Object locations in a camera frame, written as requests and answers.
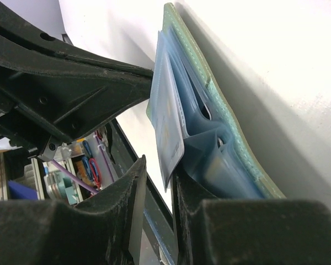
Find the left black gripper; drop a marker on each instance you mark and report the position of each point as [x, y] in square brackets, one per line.
[49, 99]

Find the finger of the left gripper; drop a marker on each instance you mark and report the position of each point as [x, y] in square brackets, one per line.
[19, 31]

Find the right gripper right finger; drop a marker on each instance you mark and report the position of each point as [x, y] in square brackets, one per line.
[210, 230]

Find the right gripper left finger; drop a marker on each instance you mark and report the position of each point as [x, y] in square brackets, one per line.
[52, 232]

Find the green leather card holder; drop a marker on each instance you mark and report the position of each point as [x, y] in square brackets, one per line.
[216, 153]

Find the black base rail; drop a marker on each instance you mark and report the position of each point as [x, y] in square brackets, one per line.
[149, 213]

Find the cluttered items behind frame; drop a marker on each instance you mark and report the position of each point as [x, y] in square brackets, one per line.
[76, 172]

